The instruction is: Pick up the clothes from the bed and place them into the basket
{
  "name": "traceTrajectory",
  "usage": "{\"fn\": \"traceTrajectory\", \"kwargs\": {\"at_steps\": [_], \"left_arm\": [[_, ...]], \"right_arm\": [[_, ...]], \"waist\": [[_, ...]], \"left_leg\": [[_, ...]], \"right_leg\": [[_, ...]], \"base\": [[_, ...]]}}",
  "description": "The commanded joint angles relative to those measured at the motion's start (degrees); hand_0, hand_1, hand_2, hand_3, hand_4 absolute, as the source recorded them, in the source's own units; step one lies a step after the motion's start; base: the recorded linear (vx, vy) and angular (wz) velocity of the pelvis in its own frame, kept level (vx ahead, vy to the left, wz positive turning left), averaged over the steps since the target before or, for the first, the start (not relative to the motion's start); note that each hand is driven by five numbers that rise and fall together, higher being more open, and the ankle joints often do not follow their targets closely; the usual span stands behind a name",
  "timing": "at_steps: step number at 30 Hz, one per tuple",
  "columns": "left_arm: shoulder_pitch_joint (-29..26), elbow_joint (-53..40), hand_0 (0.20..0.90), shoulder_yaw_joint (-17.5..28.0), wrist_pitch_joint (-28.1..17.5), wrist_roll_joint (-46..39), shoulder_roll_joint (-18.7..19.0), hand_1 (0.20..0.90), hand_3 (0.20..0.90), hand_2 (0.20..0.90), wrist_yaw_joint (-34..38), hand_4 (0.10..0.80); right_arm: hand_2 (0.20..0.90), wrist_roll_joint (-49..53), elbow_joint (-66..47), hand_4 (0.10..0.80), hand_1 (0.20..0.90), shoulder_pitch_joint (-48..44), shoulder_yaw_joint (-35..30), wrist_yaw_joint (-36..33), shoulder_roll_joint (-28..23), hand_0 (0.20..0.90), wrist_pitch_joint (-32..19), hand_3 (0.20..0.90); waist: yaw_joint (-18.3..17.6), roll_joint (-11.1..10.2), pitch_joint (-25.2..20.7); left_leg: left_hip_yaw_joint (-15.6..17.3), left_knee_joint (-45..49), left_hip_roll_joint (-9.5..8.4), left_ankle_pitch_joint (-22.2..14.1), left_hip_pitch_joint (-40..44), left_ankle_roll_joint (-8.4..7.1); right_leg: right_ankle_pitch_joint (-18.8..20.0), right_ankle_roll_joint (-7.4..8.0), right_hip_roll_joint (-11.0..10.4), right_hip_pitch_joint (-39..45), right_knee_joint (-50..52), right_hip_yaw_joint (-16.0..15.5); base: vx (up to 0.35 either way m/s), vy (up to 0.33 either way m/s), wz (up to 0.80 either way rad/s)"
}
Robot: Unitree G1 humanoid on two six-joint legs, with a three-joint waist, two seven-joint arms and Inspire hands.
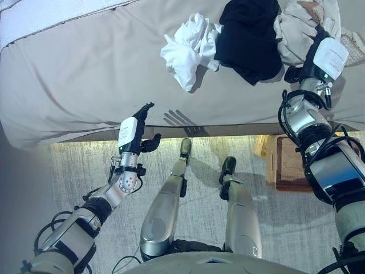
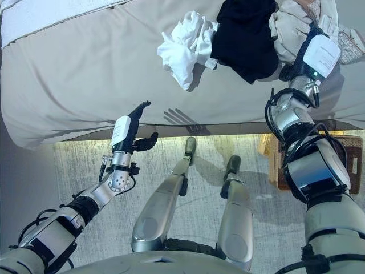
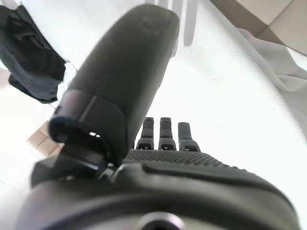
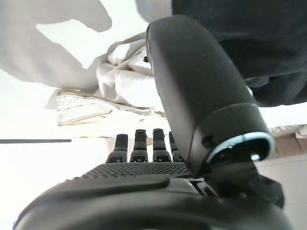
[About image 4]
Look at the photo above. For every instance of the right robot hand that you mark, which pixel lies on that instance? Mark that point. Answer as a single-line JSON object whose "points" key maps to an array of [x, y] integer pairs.
{"points": [[199, 95]]}

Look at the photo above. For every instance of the beige garment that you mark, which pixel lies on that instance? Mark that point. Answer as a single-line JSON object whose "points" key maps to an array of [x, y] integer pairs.
{"points": [[124, 83]]}

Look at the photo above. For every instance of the black garment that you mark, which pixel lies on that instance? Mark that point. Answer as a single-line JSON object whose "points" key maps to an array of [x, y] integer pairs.
{"points": [[263, 36]]}

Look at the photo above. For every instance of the bed with beige bedspread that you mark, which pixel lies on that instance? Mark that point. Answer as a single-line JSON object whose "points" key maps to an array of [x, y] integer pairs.
{"points": [[24, 48]]}

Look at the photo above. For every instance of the brown padded headboard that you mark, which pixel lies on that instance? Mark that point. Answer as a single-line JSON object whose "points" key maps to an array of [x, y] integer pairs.
{"points": [[292, 147]]}

